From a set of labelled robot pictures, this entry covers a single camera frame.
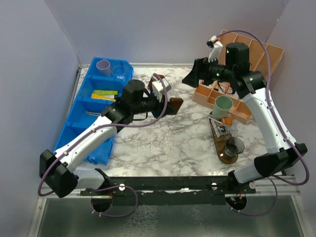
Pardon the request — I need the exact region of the brown oval wooden tray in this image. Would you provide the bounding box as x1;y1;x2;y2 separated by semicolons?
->
208;112;238;165

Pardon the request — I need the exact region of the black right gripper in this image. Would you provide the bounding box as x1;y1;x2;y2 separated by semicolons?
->
182;55;234;88

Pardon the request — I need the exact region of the green plastic cup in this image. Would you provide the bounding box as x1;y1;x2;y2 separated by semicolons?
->
212;95;233;119

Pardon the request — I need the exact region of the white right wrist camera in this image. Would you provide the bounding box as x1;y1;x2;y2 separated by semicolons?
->
206;36;223;63

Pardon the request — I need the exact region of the peach compartment organizer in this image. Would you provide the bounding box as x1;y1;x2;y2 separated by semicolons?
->
193;30;284;124

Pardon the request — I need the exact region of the blue plastic bin organizer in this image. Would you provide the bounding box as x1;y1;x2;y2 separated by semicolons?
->
54;57;133;150

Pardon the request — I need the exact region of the clear plastic cup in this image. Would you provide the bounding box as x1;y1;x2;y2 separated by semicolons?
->
112;65;126;81

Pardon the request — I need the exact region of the clear square toothbrush holder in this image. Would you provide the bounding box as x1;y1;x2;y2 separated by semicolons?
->
211;125;233;142

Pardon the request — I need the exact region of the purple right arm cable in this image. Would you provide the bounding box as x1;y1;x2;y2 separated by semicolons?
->
217;29;311;217

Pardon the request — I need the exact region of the brown lid clear box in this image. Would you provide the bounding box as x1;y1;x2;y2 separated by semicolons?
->
148;74;184;116

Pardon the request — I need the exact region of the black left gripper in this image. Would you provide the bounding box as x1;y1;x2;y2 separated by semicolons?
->
132;89;175;119

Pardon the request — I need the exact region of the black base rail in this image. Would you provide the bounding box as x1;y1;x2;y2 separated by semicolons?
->
80;176;255;206

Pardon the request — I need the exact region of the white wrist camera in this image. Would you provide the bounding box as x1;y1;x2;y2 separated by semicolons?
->
206;36;223;63
152;76;171;102

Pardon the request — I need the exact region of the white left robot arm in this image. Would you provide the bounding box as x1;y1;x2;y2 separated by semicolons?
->
39;74;170;198

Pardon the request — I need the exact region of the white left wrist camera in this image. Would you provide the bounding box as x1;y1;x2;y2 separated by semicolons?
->
152;76;171;102

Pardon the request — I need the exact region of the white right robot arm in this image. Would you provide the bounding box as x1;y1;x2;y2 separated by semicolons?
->
182;40;307;193

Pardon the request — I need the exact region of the lilac plastic cup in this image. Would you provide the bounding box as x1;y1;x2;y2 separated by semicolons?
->
96;59;112;77

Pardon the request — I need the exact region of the dark blue plastic cup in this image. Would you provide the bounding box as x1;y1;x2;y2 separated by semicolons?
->
220;137;244;157

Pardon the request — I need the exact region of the white toothpaste tube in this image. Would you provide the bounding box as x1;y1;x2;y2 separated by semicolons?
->
227;120;238;137

